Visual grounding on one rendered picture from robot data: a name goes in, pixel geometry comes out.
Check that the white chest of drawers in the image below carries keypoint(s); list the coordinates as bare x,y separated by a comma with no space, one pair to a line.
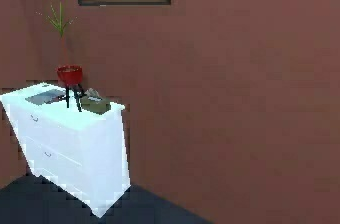
78,146

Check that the grey flat laptop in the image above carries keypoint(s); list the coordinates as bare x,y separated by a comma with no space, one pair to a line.
44,96

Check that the olive green tissue box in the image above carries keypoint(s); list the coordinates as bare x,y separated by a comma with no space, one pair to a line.
95,103

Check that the dark framed wall picture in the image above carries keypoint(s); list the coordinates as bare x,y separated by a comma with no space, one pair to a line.
124,2

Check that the house plant in red pot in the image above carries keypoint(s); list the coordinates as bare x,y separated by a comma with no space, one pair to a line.
69,75

